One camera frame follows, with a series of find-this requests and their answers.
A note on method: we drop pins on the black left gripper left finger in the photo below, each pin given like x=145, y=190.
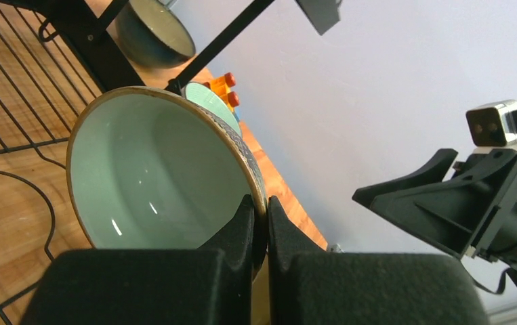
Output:
x=207, y=285

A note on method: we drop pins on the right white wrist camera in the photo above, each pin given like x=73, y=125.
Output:
x=493, y=126

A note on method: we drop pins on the orange blue toy blocks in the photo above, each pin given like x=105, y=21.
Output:
x=222, y=86

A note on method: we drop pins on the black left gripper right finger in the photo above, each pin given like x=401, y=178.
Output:
x=309, y=285

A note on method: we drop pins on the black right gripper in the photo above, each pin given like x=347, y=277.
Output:
x=464, y=208

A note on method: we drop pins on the pale green ribbed bowl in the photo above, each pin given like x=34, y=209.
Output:
x=206, y=98

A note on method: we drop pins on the dark blue glazed bowl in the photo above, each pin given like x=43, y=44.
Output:
x=151, y=36

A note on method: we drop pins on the black wire dish rack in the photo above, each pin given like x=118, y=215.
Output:
x=45, y=84

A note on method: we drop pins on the green floral bowl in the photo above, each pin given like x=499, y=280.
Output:
x=149, y=169

